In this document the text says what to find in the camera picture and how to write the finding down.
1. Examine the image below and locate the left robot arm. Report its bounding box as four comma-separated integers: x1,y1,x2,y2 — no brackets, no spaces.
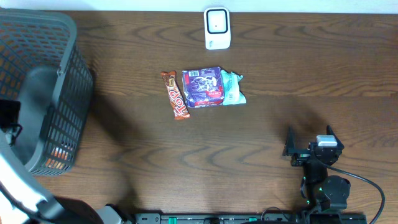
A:
1,100,136,224

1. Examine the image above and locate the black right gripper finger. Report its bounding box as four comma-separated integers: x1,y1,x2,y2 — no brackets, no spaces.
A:
282,126,295,156
326,125,345,150

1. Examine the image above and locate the grey plastic mesh basket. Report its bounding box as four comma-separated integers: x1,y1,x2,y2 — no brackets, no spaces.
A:
1,9,94,176

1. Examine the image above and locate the purple snack packet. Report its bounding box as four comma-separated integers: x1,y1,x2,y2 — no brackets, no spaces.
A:
182,67,224,108

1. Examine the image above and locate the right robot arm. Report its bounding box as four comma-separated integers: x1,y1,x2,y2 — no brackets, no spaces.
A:
283,126,351,223

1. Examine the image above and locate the teal white snack packet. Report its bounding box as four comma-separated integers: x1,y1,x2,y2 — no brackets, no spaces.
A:
221,70,247,106

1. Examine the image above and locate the orange chocolate bar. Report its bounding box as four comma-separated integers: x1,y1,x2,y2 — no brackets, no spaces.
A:
161,71,190,120

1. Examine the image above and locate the white barcode scanner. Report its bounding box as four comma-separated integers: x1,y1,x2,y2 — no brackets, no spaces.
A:
203,7,231,50

